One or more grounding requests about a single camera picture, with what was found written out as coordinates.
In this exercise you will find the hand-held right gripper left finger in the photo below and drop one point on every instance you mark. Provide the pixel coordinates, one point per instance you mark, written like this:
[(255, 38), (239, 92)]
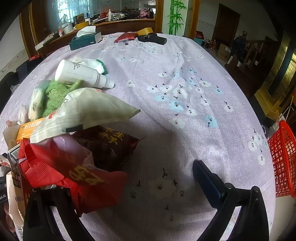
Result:
[(46, 208)]

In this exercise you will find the dark blue box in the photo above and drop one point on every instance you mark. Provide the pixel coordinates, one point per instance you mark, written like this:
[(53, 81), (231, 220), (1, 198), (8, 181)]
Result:
[(27, 67)]

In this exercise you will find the white printed paper bag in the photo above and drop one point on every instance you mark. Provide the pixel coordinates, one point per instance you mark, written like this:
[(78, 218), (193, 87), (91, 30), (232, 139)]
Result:
[(15, 201)]

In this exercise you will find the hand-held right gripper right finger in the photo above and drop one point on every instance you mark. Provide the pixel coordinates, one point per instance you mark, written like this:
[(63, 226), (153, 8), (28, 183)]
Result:
[(208, 183)]

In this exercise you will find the golden door frame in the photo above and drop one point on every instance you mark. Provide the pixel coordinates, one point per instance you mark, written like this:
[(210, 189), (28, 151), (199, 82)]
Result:
[(275, 81)]

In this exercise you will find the green packet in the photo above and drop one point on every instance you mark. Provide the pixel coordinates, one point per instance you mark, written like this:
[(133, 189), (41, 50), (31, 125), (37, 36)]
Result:
[(55, 97)]

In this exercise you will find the black leather sofa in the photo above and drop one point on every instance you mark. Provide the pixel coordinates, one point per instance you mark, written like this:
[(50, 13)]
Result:
[(7, 81)]

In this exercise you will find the yellow tape roll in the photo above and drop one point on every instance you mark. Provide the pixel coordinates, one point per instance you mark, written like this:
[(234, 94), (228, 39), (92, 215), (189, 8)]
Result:
[(144, 31)]

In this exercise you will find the cardboard box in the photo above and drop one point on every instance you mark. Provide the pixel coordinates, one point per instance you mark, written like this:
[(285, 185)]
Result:
[(223, 52)]

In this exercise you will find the red plastic basket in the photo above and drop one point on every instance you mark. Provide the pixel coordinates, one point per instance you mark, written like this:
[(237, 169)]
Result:
[(282, 157)]

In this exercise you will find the red plastic bag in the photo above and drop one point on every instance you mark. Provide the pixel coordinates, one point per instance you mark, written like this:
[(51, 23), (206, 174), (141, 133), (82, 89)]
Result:
[(50, 169)]

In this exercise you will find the green bamboo wall sticker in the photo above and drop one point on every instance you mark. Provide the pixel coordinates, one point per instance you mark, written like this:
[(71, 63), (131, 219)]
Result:
[(175, 18)]

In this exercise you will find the yellow tin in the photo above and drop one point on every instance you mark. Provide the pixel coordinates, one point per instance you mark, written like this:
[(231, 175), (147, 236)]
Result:
[(82, 25)]

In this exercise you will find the white plastic bottle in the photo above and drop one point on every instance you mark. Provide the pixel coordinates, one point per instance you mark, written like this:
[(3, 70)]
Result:
[(78, 74)]

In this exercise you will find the black white printed carton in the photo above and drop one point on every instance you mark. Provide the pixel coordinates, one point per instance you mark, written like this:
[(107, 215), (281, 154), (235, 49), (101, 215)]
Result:
[(15, 157)]

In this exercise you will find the purple floral tablecloth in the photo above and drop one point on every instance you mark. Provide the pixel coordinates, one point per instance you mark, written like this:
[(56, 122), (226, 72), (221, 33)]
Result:
[(161, 127)]

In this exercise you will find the white cloth with green edge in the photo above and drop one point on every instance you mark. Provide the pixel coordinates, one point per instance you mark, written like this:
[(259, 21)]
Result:
[(92, 63)]

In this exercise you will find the black plastic device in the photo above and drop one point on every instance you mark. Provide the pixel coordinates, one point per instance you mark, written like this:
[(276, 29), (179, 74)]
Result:
[(155, 39)]

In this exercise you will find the white green snack bag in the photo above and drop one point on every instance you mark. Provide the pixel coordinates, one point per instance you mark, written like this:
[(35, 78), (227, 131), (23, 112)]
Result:
[(92, 111)]

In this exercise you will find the red flat packet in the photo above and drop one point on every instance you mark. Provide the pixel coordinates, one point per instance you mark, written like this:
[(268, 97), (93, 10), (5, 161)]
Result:
[(126, 37)]

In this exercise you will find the white green tissue pack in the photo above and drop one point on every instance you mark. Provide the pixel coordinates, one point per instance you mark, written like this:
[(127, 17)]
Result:
[(35, 102)]

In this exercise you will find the dark wooden door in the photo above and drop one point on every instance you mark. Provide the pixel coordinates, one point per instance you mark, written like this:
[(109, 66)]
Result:
[(225, 25)]

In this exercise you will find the wooden staircase railing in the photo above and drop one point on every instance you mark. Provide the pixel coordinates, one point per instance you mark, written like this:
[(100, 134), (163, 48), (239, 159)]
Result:
[(261, 48)]

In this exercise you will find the orange box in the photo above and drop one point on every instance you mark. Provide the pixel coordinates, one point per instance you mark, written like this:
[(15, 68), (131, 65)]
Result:
[(27, 131)]

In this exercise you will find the dark green tissue box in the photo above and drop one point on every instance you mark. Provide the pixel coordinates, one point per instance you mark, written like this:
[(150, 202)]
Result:
[(85, 41)]

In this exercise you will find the wooden cabinet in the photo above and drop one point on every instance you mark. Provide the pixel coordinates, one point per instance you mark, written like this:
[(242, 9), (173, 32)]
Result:
[(129, 26)]

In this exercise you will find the white translucent plastic bag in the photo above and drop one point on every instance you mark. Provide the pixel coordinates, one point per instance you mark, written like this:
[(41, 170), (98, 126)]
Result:
[(69, 146)]

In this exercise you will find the dark brown snack bag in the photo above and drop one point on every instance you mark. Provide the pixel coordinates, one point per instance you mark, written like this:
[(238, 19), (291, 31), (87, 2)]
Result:
[(108, 148)]

